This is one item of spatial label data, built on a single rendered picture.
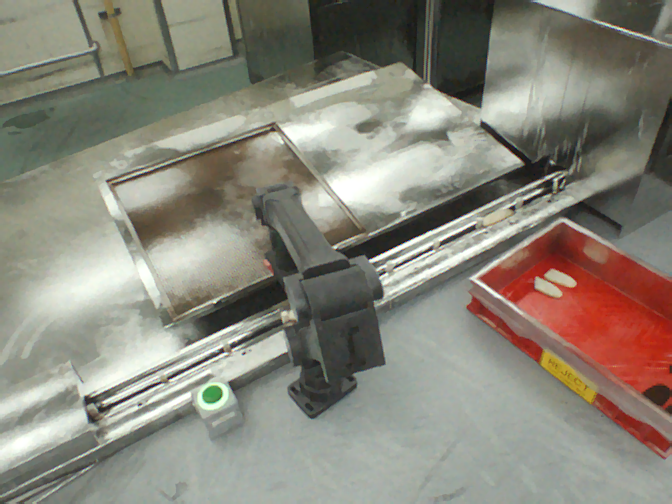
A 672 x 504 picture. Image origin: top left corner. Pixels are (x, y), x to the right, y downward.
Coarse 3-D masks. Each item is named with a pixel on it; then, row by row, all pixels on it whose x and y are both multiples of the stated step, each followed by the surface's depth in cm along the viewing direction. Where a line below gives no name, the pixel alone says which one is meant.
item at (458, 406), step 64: (640, 256) 132; (384, 320) 122; (448, 320) 121; (256, 384) 112; (384, 384) 110; (448, 384) 109; (512, 384) 108; (128, 448) 103; (192, 448) 102; (256, 448) 101; (320, 448) 100; (384, 448) 99; (448, 448) 99; (512, 448) 98; (576, 448) 97; (640, 448) 96
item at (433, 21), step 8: (432, 0) 183; (440, 0) 185; (432, 8) 185; (440, 8) 186; (432, 16) 187; (440, 16) 188; (432, 24) 189; (440, 24) 190; (432, 32) 190; (440, 32) 192; (432, 40) 192; (432, 48) 194; (424, 56) 199; (432, 56) 196; (424, 64) 201; (432, 64) 198; (424, 72) 203; (432, 72) 200; (424, 80) 205; (432, 80) 202
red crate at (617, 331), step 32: (512, 288) 126; (576, 288) 125; (608, 288) 124; (544, 320) 119; (576, 320) 118; (608, 320) 117; (640, 320) 117; (608, 352) 111; (640, 352) 111; (640, 384) 105; (608, 416) 100
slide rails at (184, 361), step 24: (528, 192) 149; (552, 192) 148; (480, 216) 143; (432, 240) 137; (456, 240) 136; (384, 264) 131; (408, 264) 131; (240, 336) 118; (264, 336) 117; (192, 360) 114; (216, 360) 113; (144, 384) 110; (168, 384) 110
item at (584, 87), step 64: (512, 0) 136; (576, 0) 129; (640, 0) 127; (512, 64) 145; (576, 64) 128; (640, 64) 114; (512, 128) 154; (576, 128) 135; (640, 128) 120; (576, 192) 143; (640, 192) 128
